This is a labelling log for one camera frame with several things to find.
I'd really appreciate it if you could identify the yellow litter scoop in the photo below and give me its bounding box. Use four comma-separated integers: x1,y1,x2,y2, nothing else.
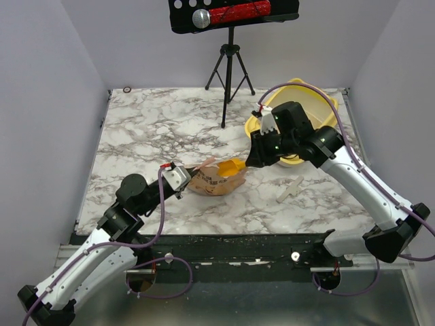
217,158,246,177

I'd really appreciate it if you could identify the pink cat litter bag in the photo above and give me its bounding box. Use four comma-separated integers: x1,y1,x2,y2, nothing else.
187,157,246,196

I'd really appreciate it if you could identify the white bag sealing clip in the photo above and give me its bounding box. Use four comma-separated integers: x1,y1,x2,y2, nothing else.
276,176,304,203

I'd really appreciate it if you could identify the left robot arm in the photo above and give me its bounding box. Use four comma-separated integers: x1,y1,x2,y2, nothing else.
18,164,192,325

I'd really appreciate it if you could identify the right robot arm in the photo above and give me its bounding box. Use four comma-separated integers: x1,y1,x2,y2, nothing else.
245,101,430,266

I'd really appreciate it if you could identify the yellow litter box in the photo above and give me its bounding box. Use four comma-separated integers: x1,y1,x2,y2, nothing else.
244,84,339,168

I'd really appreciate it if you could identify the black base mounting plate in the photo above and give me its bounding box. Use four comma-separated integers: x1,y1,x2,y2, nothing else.
125,234,352,289

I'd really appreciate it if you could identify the black tripod stand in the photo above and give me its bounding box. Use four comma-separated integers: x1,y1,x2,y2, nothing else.
205,27,256,129

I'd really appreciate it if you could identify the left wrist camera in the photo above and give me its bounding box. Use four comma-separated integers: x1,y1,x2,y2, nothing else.
162,163,192,192

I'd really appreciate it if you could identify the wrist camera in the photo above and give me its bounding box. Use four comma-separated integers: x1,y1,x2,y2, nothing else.
251,104,278,135
162,163,192,192

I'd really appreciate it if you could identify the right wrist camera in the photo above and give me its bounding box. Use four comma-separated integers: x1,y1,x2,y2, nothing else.
251,104,278,135

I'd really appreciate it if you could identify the aluminium rail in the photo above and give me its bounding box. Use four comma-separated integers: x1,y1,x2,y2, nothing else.
54,244,415,272

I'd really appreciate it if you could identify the red handled microphone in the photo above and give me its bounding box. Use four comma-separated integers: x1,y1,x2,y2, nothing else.
192,1,271,29

